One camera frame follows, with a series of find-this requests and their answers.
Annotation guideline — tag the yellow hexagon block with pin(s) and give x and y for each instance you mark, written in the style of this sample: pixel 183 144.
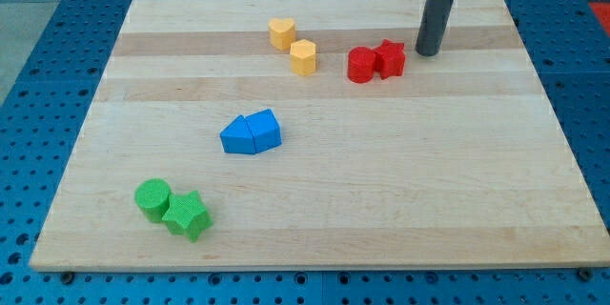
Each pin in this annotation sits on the yellow hexagon block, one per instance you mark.
pixel 303 57

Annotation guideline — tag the yellow heart block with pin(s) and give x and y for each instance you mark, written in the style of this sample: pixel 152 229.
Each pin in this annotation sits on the yellow heart block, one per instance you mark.
pixel 282 33

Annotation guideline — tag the wooden board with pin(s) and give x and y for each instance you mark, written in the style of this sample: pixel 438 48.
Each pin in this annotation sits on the wooden board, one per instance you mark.
pixel 459 163

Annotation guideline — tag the blue pentagon block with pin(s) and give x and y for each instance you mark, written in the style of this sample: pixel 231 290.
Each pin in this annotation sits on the blue pentagon block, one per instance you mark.
pixel 265 130

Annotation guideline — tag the blue triangle block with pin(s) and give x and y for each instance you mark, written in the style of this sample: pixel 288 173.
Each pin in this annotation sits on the blue triangle block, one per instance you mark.
pixel 237 137

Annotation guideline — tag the red cylinder block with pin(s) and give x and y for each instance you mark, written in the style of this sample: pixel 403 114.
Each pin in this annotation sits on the red cylinder block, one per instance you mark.
pixel 361 64

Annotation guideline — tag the red star block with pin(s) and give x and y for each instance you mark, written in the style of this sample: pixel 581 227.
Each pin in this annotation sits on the red star block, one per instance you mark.
pixel 390 59

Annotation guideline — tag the green star block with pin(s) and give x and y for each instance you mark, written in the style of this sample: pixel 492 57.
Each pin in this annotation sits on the green star block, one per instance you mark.
pixel 187 215

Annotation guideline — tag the green cylinder block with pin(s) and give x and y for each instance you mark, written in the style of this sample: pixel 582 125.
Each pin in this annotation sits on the green cylinder block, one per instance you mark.
pixel 152 198

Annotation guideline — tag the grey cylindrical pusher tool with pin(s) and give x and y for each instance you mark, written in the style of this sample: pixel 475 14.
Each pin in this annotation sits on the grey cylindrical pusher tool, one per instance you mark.
pixel 432 27

